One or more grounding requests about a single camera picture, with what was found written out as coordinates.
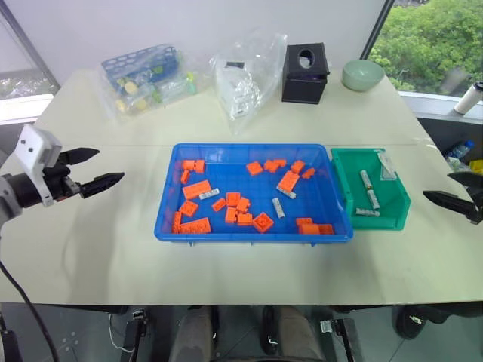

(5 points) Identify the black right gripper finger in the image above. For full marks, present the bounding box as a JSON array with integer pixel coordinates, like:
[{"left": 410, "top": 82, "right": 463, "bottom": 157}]
[
  {"left": 422, "top": 190, "right": 478, "bottom": 226},
  {"left": 446, "top": 171, "right": 483, "bottom": 205}
]

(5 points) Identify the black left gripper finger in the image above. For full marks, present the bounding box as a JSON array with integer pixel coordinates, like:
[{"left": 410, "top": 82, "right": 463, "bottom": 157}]
[
  {"left": 79, "top": 172, "right": 125, "bottom": 200},
  {"left": 61, "top": 147, "right": 101, "bottom": 167}
]

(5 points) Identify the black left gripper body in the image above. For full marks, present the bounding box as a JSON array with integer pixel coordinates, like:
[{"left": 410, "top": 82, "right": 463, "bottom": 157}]
[{"left": 41, "top": 151, "right": 84, "bottom": 203}]

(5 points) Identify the green plastic bin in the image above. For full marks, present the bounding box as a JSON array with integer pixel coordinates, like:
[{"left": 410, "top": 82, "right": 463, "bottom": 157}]
[{"left": 330, "top": 147, "right": 412, "bottom": 232}]

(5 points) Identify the black tissue box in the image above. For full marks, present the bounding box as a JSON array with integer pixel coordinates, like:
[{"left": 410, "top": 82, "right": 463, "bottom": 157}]
[{"left": 281, "top": 41, "right": 331, "bottom": 104}]

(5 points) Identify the clear water bottle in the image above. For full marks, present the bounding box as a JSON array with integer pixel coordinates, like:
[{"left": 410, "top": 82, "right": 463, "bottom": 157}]
[{"left": 448, "top": 140, "right": 477, "bottom": 160}]

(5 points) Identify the clear plastic label card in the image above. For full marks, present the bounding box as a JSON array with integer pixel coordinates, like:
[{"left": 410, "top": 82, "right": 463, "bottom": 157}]
[{"left": 377, "top": 151, "right": 397, "bottom": 182}]

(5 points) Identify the white cylindrical bottle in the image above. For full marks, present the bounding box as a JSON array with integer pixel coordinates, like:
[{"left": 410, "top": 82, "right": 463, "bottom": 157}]
[{"left": 453, "top": 80, "right": 483, "bottom": 115}]

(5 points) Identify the long orange building block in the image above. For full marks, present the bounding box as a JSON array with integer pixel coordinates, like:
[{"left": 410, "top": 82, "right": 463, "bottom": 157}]
[
  {"left": 180, "top": 216, "right": 213, "bottom": 235},
  {"left": 276, "top": 170, "right": 301, "bottom": 193},
  {"left": 182, "top": 179, "right": 213, "bottom": 201}
]

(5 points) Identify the bagged blue tube rack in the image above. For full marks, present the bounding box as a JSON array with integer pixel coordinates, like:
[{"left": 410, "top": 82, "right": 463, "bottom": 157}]
[{"left": 99, "top": 44, "right": 199, "bottom": 122}]

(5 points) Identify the black caster wheel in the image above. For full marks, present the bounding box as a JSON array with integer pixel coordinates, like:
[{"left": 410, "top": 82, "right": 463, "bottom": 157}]
[{"left": 391, "top": 304, "right": 429, "bottom": 341}]

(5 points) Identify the pale green bowl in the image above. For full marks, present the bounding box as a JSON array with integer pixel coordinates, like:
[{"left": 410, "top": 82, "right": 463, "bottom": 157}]
[{"left": 341, "top": 59, "right": 386, "bottom": 93}]

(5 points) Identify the blue plastic tray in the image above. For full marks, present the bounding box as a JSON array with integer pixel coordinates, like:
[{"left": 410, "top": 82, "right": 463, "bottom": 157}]
[{"left": 153, "top": 142, "right": 356, "bottom": 248}]

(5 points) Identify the clear plastic bag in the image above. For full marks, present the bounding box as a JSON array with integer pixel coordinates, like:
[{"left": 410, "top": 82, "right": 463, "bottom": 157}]
[{"left": 208, "top": 31, "right": 288, "bottom": 137}]

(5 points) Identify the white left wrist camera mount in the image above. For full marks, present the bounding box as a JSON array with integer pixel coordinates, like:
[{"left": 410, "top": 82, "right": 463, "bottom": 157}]
[{"left": 14, "top": 124, "right": 63, "bottom": 207}]

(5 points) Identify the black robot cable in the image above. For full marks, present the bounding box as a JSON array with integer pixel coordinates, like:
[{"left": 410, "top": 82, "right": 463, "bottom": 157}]
[{"left": 0, "top": 259, "right": 62, "bottom": 362}]

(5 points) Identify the thin white cable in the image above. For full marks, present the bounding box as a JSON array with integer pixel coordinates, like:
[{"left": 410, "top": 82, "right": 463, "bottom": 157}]
[{"left": 108, "top": 311, "right": 136, "bottom": 354}]

